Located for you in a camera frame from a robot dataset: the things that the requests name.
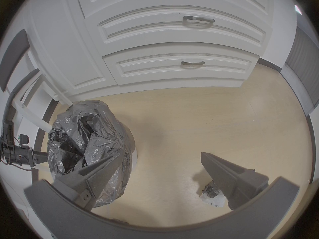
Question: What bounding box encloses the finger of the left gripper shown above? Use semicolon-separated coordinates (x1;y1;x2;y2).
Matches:
32;150;48;164

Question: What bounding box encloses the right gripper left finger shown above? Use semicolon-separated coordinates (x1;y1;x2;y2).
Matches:
53;152;123;210

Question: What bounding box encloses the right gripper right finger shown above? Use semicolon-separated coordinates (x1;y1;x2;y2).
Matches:
201;152;270;210

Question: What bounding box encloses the white printed paper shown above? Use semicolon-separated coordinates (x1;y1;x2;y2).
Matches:
199;191;228;208

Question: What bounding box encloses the black plastic bag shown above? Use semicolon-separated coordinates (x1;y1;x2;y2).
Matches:
47;99;136;208

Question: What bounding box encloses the white chair with grey seat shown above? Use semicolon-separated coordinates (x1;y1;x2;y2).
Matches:
0;30;60;134

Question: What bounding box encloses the grey ribbed panel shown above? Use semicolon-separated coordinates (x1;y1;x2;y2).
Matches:
282;24;319;116

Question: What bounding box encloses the white wardrobe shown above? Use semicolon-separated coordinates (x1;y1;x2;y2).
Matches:
30;0;274;106

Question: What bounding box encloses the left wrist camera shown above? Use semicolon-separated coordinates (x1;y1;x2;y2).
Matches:
19;133;30;147

